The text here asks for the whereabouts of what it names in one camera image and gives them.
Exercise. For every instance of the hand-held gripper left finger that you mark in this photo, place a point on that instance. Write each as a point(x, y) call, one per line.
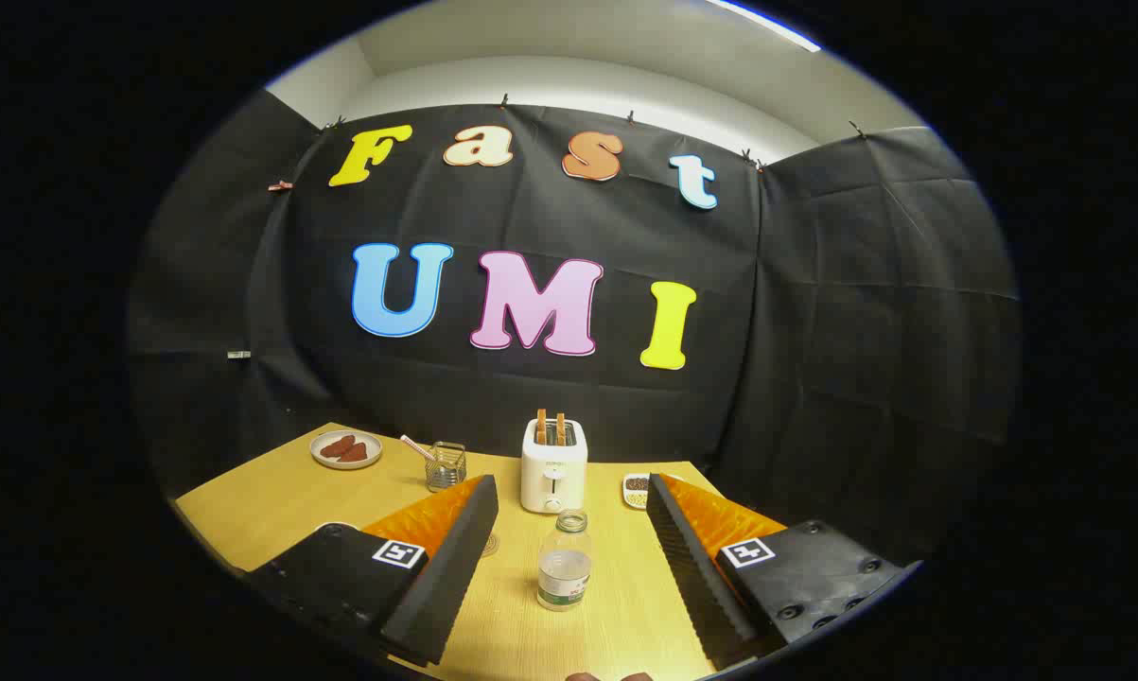
point(455, 567)

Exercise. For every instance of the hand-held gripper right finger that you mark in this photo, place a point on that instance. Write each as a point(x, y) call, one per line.
point(696, 577)

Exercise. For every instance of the round wooden coaster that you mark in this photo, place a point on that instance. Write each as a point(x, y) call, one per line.
point(490, 546)

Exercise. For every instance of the clear juice liquid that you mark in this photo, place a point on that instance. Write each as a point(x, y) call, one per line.
point(564, 566)

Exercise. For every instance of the small white dish with seeds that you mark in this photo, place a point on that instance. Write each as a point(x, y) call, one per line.
point(636, 492)

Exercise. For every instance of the red white striped straw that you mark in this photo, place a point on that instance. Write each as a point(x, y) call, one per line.
point(415, 446)

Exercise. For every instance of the white toaster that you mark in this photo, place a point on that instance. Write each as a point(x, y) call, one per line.
point(553, 473)

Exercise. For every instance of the red sausage piece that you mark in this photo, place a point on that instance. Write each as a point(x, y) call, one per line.
point(335, 446)
point(355, 453)

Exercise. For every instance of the brown toast slice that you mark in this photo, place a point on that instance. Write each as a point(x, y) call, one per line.
point(561, 427)
point(541, 426)

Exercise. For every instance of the white round plate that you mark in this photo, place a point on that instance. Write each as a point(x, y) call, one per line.
point(323, 459)

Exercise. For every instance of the wooden table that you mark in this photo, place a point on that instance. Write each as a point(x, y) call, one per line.
point(275, 511)

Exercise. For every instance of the black backdrop cloth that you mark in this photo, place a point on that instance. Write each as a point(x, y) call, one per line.
point(814, 378)

